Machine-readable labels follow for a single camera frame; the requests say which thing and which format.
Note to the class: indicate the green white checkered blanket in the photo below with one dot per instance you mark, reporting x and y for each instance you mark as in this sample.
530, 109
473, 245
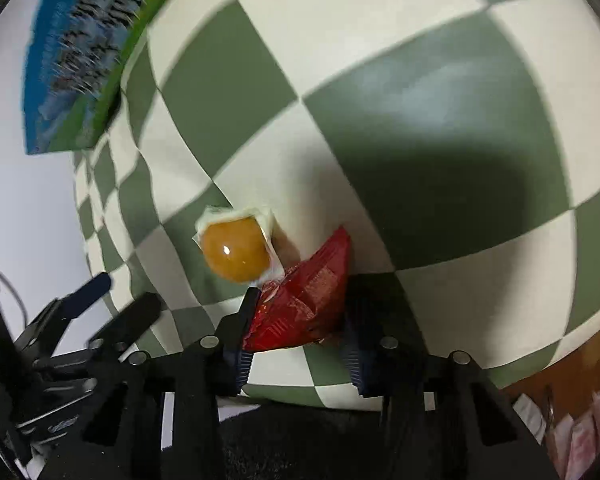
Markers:
430, 110

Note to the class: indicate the orange jelly cup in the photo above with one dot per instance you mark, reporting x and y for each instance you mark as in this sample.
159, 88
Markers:
235, 250

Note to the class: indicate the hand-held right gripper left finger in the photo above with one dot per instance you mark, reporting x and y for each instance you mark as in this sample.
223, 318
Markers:
243, 365

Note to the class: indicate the cardboard box with blue print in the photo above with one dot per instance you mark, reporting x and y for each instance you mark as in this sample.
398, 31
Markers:
80, 60

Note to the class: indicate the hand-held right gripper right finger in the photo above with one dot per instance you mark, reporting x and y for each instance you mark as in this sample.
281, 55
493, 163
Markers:
356, 367

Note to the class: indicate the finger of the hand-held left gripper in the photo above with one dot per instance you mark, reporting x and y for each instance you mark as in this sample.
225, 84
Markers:
90, 287
135, 315

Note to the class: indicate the small red triangular packet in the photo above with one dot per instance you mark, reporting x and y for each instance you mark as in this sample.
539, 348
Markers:
300, 300

